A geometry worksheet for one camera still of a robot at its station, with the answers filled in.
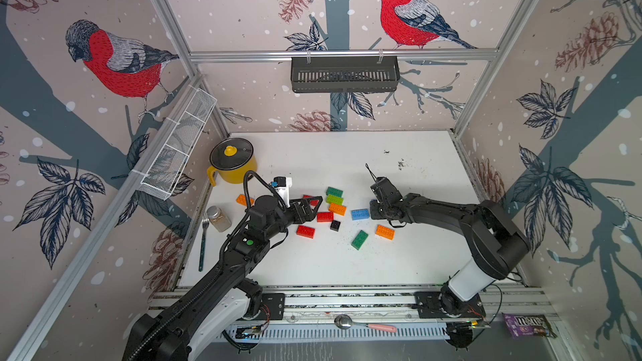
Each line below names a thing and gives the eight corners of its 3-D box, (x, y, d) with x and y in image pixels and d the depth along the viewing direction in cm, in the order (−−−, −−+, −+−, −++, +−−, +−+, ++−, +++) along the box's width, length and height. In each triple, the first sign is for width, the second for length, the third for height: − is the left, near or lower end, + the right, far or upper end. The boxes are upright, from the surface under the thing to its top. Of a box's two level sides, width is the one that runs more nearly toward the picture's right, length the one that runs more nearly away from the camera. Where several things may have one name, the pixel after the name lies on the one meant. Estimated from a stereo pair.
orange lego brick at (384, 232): (373, 234, 90) (374, 232, 89) (375, 226, 92) (376, 223, 91) (392, 240, 89) (393, 238, 87) (394, 232, 91) (395, 230, 89)
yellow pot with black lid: (214, 185, 103) (202, 167, 94) (225, 155, 114) (215, 136, 105) (254, 185, 103) (246, 167, 94) (261, 155, 114) (254, 136, 105)
